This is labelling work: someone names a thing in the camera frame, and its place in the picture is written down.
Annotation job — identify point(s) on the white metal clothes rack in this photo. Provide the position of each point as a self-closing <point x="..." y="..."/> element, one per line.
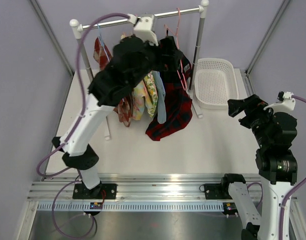
<point x="78" y="30"/>

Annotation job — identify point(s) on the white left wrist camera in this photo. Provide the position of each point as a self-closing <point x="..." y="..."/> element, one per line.
<point x="143" y="28"/>

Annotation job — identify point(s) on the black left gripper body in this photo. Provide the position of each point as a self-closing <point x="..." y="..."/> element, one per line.
<point x="167" y="60"/>

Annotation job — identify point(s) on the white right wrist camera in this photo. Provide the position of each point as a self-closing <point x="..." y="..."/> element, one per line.
<point x="286" y="103"/>

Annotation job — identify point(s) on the pastel tie-dye garment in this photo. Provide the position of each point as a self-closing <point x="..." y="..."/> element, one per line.
<point x="138" y="101"/>

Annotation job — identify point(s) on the light blue denim garment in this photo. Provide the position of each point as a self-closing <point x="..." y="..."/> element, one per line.
<point x="161" y="109"/>

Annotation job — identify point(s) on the red beige checked garment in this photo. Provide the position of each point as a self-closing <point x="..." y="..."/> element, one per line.
<point x="124" y="108"/>

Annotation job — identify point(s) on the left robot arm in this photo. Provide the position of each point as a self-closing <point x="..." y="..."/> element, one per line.
<point x="132" y="60"/>

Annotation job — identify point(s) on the white slotted cable duct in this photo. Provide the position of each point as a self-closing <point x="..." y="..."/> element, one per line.
<point x="112" y="206"/>

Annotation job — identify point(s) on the blue wire hanger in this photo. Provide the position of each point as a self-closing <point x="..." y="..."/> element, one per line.
<point x="103" y="45"/>

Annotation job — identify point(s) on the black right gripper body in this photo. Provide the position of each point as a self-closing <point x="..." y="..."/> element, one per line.
<point x="258" y="115"/>

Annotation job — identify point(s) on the pink wire hanger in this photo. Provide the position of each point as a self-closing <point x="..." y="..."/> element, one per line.
<point x="181" y="76"/>

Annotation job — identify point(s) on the yellow green floral garment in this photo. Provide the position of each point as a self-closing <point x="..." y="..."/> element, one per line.
<point x="152" y="95"/>

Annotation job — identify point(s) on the white plastic perforated basket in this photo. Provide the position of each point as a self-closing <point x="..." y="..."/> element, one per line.
<point x="215" y="83"/>

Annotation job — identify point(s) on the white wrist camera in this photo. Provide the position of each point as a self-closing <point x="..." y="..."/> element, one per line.
<point x="286" y="103"/>
<point x="143" y="28"/>

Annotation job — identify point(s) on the red black plaid skirt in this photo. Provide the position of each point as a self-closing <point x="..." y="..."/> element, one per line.
<point x="177" y="102"/>

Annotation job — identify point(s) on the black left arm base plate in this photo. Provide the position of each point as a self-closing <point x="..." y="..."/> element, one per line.
<point x="106" y="191"/>

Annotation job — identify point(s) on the aluminium mounting rail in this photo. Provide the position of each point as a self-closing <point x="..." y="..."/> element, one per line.
<point x="134" y="187"/>

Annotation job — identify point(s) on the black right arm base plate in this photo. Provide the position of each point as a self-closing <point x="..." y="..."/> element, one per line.
<point x="214" y="192"/>

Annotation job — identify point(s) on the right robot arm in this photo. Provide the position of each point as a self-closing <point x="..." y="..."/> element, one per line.
<point x="274" y="130"/>

